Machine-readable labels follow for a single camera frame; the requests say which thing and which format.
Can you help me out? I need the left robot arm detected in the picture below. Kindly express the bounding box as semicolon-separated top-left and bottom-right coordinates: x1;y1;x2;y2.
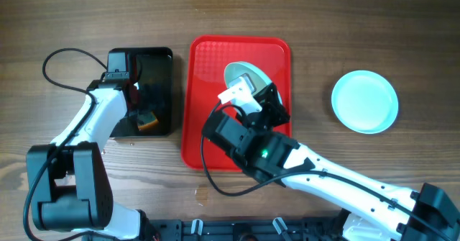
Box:
23;48;155;240

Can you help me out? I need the white plate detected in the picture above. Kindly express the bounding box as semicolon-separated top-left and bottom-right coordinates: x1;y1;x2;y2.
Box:
224;61;282;102
331;70;399;135

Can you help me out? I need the white plate top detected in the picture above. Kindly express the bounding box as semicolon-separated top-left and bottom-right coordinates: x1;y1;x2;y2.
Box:
224;61;282;102

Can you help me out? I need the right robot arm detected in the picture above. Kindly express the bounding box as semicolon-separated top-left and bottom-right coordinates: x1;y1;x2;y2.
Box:
202;83;459;240

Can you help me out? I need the red plastic tray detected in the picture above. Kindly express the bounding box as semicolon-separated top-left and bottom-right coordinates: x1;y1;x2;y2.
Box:
180;35;292;171

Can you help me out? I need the orange green sponge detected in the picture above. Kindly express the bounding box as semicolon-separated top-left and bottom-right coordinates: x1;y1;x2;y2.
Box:
137;112;159;131

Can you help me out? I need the black rectangular water basin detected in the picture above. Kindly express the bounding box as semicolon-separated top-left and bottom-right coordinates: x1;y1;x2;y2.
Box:
109;47;173;137

